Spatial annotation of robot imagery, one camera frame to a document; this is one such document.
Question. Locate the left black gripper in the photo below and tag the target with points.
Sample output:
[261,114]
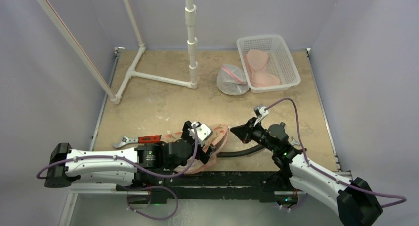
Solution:
[202,155]

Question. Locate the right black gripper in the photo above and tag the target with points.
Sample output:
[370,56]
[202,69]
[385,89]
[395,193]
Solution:
[250,131]

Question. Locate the pink bra from bag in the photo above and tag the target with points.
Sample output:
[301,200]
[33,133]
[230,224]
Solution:
[195,166]

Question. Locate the floral mesh laundry bag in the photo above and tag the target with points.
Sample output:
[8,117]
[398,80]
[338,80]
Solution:
[218,138]

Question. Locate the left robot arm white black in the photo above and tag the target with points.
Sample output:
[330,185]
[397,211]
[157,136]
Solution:
[148,163]

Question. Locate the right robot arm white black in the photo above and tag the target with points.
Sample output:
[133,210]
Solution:
[350,199]

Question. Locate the white mesh laundry bag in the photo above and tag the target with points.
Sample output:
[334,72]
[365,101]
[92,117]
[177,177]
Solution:
[231,80]

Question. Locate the pink bra in basket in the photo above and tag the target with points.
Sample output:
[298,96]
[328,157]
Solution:
[256,63]

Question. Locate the red adjustable wrench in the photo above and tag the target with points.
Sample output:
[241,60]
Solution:
[136,140]

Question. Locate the white plastic basket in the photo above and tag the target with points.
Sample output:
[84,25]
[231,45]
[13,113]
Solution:
[280,64]

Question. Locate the white pvc pipe rack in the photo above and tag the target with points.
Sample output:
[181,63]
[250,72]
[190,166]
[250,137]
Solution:
[190,20]

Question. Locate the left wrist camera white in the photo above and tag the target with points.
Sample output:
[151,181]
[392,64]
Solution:
[200,132]

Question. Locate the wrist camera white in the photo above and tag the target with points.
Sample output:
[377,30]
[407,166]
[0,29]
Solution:
[261,112]
[200,132]

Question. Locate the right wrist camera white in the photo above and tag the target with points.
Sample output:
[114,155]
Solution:
[261,112]

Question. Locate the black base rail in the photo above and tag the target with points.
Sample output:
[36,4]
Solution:
[263,186]

